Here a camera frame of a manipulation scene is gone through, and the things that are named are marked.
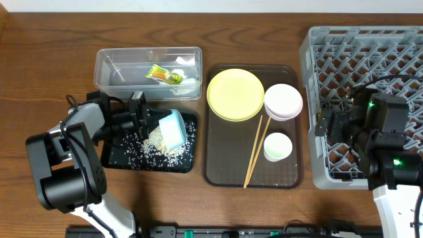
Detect light blue bowl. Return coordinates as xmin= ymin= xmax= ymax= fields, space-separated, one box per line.
xmin=159 ymin=109 xmax=187 ymax=150

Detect rice pile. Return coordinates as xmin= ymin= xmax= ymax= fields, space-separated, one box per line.
xmin=114 ymin=120 xmax=196 ymax=168

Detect green snack wrapper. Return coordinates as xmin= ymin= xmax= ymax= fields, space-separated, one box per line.
xmin=145 ymin=64 xmax=183 ymax=85

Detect white napkin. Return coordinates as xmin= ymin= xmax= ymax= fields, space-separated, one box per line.
xmin=169 ymin=56 xmax=200 ymax=95

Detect pink bowl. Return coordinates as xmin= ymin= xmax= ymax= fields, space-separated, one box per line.
xmin=264 ymin=84 xmax=303 ymax=122

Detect white cup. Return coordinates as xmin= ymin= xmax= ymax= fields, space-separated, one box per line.
xmin=264 ymin=132 xmax=293 ymax=162

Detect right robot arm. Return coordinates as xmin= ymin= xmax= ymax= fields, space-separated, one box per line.
xmin=315 ymin=87 xmax=422 ymax=237

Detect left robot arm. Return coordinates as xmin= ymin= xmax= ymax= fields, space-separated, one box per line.
xmin=26 ymin=91 xmax=171 ymax=237

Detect black waste tray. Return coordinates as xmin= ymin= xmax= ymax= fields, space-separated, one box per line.
xmin=100 ymin=110 xmax=198 ymax=174

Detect grey dishwasher rack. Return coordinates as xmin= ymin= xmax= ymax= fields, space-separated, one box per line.
xmin=299 ymin=26 xmax=422 ymax=190

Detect clear plastic bin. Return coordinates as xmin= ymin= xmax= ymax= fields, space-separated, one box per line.
xmin=94 ymin=47 xmax=203 ymax=101

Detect right wooden chopstick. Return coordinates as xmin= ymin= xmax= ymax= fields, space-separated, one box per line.
xmin=247 ymin=117 xmax=272 ymax=186

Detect wooden chopstick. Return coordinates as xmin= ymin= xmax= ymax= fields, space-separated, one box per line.
xmin=243 ymin=115 xmax=263 ymax=188
xmin=247 ymin=117 xmax=272 ymax=186

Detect left wooden chopstick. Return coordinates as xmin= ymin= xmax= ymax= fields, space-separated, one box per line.
xmin=243 ymin=115 xmax=263 ymax=188

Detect yellow plate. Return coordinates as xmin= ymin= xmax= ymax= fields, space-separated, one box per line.
xmin=206 ymin=69 xmax=264 ymax=122

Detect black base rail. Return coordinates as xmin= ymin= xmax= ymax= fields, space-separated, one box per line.
xmin=65 ymin=225 xmax=383 ymax=238

